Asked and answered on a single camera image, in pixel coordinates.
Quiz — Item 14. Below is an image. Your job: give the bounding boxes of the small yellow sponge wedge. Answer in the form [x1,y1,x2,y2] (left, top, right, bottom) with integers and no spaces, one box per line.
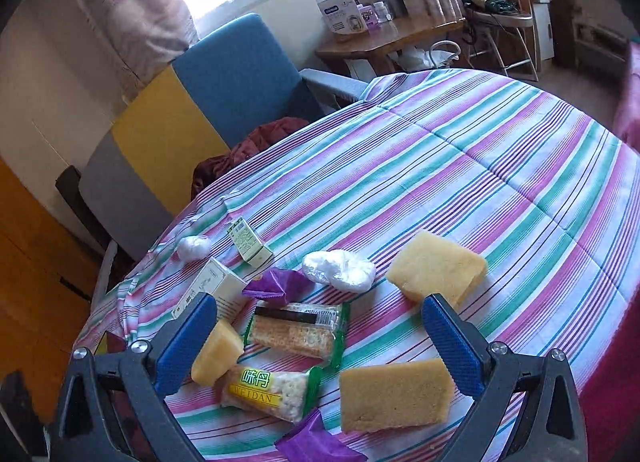
[191,319,244,386]

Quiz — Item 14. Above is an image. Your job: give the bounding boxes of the yellow sponge slab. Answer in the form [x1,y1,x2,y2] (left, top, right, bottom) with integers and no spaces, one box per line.
[338,358,456,433]

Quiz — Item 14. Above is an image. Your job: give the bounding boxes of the large white tea box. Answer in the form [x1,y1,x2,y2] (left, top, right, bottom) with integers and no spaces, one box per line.
[171,257,248,323]

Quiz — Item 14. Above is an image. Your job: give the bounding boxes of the yellow sponge cake block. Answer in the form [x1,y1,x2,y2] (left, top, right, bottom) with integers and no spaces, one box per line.
[386,231,488,311]

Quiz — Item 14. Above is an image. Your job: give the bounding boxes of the small white ball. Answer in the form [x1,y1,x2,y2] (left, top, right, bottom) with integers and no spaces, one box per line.
[176,236,212,263]

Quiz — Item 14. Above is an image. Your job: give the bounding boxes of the rice cracker packet yellow label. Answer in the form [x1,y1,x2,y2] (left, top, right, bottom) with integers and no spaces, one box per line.
[220,364,322,424]

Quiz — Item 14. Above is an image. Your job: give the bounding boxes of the purple snack wrapper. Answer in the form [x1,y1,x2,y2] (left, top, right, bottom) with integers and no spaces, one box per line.
[274,408,368,462]
[242,267,314,306]

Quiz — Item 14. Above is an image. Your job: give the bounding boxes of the small green medicine box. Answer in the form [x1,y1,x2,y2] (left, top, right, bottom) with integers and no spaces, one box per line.
[227,217,273,268]

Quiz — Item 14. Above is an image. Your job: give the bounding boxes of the cracker packet black stripe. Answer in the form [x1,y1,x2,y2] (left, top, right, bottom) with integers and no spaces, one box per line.
[244,303,350,370]

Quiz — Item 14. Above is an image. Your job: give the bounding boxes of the large white plastic-wrapped bun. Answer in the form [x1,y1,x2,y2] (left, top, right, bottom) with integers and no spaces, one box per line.
[302,250,376,293]

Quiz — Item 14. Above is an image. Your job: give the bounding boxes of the wooden wardrobe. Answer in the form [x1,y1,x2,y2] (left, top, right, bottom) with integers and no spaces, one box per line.
[1,164,99,423]

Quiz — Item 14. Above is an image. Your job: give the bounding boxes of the striped bed sheet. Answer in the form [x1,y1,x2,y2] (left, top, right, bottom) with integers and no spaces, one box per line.
[74,67,640,462]

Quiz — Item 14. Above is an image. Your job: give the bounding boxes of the maroon cloth on chair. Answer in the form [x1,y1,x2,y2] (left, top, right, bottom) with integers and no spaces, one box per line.
[191,117,309,199]

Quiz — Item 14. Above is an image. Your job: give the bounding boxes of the grey yellow blue armchair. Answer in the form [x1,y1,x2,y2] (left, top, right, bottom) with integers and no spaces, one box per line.
[79,14,366,261]

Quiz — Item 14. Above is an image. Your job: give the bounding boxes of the wooden side table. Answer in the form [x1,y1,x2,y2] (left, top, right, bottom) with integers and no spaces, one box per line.
[314,14,465,76]

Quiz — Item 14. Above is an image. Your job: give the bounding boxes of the pink patterned curtain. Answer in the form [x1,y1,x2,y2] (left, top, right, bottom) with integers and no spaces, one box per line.
[75,0,198,97]

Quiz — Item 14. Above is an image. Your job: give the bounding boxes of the white product box on table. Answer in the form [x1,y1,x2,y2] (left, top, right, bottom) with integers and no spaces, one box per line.
[317,0,368,37]

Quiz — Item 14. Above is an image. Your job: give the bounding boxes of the metal frame chair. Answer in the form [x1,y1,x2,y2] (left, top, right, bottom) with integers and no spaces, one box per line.
[462,0,539,81]

